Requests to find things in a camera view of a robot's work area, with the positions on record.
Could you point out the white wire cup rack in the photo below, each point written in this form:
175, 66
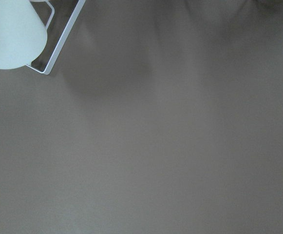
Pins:
59, 16

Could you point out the pale green cup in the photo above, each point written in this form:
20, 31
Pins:
23, 35

